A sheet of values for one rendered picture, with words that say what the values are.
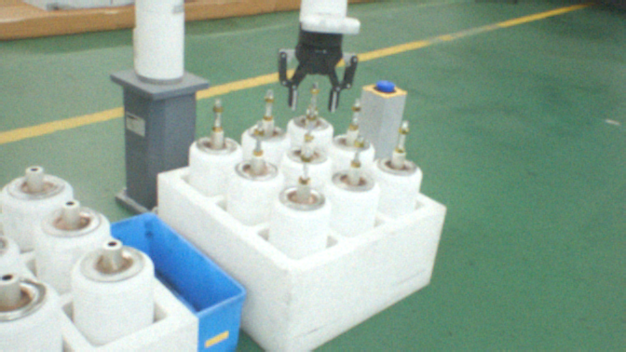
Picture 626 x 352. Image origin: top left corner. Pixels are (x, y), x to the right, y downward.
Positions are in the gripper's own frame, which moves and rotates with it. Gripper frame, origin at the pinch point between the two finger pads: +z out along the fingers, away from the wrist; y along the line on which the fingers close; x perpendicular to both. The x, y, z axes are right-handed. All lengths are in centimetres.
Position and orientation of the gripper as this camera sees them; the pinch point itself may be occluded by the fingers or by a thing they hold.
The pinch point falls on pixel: (312, 102)
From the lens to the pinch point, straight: 107.2
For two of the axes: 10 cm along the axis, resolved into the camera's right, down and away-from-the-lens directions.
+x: 2.0, 4.5, -8.7
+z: -1.1, 8.9, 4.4
